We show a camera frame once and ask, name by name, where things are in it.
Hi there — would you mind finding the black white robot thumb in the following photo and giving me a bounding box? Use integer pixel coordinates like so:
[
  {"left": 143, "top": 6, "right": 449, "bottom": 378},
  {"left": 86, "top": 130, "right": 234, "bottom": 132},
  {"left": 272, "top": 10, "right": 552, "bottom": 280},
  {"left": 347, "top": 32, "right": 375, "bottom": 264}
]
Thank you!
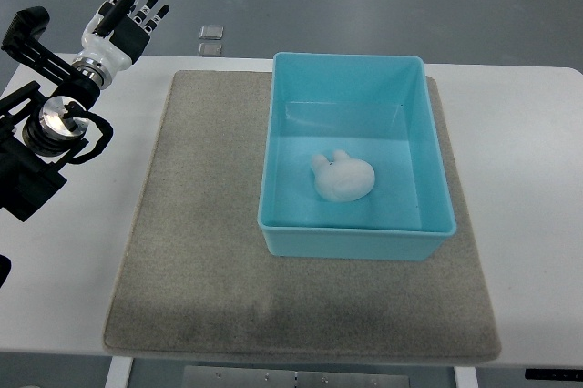
[{"left": 93, "top": 0, "right": 136, "bottom": 37}]

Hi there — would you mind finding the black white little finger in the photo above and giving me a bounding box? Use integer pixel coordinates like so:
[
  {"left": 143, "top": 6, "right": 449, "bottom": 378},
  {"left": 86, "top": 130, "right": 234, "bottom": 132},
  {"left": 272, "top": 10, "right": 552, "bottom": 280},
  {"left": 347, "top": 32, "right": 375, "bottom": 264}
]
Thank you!
[{"left": 144, "top": 5, "right": 170, "bottom": 33}]

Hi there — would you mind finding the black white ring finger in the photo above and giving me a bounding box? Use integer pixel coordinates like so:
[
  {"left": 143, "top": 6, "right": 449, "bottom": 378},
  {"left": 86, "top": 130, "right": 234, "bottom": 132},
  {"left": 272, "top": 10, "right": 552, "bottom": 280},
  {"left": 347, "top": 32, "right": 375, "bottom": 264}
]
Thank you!
[{"left": 134, "top": 0, "right": 159, "bottom": 26}]

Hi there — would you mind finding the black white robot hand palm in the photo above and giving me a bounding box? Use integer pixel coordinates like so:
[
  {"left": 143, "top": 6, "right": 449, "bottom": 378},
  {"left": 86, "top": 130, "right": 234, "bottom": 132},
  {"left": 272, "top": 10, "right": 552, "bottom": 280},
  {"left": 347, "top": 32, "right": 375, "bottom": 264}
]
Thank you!
[{"left": 72, "top": 16, "right": 150, "bottom": 87}]

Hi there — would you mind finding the white bunny toy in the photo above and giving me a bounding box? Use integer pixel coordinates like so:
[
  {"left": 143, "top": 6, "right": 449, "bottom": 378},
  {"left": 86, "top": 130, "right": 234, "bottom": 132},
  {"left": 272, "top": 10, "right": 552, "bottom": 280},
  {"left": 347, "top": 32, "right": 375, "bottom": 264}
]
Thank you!
[{"left": 311, "top": 150, "right": 375, "bottom": 202}]

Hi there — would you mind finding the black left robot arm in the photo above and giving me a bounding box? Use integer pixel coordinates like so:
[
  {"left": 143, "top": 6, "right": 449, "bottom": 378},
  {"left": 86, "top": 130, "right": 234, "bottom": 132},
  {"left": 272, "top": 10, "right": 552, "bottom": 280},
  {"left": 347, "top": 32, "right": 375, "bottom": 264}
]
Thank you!
[{"left": 1, "top": 0, "right": 169, "bottom": 221}]

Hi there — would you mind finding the light blue plastic box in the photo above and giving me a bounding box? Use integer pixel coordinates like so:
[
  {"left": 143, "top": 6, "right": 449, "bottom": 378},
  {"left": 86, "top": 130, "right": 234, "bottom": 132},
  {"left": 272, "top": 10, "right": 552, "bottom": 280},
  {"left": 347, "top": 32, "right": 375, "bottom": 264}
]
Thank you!
[{"left": 258, "top": 53, "right": 457, "bottom": 260}]

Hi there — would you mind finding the lower silver floor plate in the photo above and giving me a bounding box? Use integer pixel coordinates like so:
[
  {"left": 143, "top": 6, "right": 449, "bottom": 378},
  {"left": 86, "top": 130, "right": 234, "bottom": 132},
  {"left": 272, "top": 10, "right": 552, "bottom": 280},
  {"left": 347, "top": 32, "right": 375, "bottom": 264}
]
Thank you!
[{"left": 198, "top": 42, "right": 223, "bottom": 57}]

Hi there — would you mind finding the silver floor plate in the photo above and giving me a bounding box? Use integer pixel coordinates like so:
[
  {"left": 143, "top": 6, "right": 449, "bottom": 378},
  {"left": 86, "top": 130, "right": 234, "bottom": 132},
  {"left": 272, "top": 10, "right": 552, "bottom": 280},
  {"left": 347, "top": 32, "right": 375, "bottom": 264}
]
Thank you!
[
  {"left": 199, "top": 25, "right": 224, "bottom": 40},
  {"left": 198, "top": 42, "right": 223, "bottom": 57}
]

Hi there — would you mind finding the upper silver floor plate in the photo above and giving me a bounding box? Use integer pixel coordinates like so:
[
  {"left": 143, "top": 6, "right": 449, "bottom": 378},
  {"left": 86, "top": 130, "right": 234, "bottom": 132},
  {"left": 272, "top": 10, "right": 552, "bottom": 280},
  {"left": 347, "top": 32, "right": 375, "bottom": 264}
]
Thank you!
[{"left": 199, "top": 25, "right": 224, "bottom": 40}]

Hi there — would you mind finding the grey felt mat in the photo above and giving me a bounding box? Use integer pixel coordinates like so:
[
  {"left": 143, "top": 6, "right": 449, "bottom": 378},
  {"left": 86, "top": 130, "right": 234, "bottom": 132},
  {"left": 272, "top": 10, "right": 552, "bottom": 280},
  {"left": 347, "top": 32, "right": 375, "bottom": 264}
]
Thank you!
[{"left": 103, "top": 71, "right": 501, "bottom": 364}]

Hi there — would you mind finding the black table control panel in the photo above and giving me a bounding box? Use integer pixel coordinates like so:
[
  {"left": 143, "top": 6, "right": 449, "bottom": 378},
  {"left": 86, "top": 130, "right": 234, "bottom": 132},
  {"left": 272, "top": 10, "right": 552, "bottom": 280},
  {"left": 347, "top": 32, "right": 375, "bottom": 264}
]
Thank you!
[{"left": 525, "top": 368, "right": 583, "bottom": 382}]

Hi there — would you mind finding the black braided cable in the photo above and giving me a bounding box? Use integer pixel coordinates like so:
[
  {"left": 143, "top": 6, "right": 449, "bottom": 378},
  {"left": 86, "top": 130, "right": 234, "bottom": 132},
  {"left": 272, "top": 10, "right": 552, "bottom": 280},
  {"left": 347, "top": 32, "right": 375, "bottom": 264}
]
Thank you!
[{"left": 63, "top": 103, "right": 115, "bottom": 165}]

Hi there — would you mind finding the metal table base plate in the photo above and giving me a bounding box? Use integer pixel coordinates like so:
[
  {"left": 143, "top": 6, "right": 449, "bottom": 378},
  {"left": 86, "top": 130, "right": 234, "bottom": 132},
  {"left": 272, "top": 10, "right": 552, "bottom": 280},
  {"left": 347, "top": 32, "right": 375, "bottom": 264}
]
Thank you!
[{"left": 181, "top": 366, "right": 411, "bottom": 388}]

